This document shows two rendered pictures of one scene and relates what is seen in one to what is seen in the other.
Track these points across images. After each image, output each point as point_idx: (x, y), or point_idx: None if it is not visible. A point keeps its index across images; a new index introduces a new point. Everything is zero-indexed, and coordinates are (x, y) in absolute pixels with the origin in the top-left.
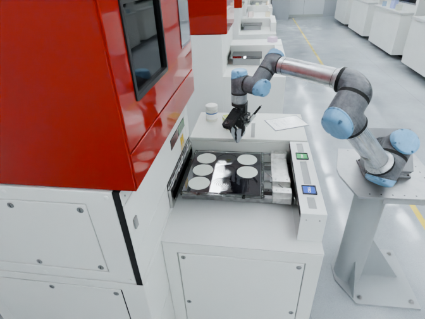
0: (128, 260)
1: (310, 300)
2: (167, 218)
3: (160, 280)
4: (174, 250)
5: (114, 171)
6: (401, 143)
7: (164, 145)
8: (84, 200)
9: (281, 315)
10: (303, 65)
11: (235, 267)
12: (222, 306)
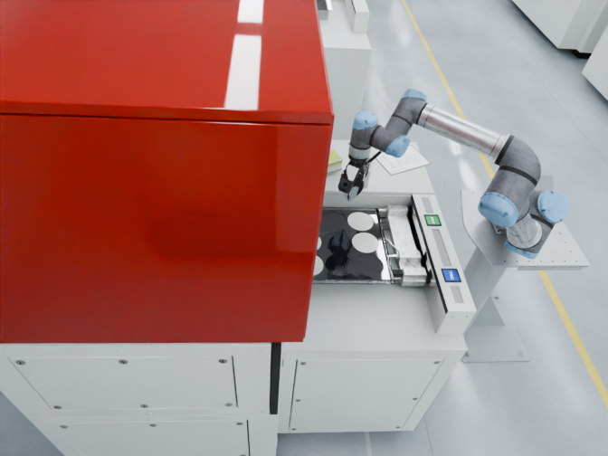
0: (267, 396)
1: (439, 387)
2: None
3: None
4: (293, 358)
5: (283, 327)
6: (550, 211)
7: None
8: (232, 353)
9: (403, 402)
10: (457, 125)
11: (364, 367)
12: (337, 400)
